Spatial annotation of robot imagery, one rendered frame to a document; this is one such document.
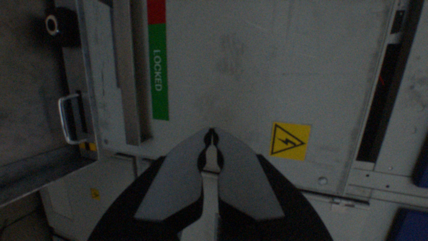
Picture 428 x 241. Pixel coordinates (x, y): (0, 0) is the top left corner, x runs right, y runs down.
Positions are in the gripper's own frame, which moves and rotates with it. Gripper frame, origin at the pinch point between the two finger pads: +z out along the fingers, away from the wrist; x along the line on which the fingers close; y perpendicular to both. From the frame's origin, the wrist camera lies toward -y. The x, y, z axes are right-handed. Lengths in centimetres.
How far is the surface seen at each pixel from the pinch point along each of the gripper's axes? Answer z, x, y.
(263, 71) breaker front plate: 11.1, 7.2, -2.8
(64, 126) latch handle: 13.8, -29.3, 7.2
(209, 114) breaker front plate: 11.5, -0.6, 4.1
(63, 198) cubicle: 40, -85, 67
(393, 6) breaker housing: 9.2, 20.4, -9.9
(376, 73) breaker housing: 7.4, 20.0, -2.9
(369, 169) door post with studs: 18, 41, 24
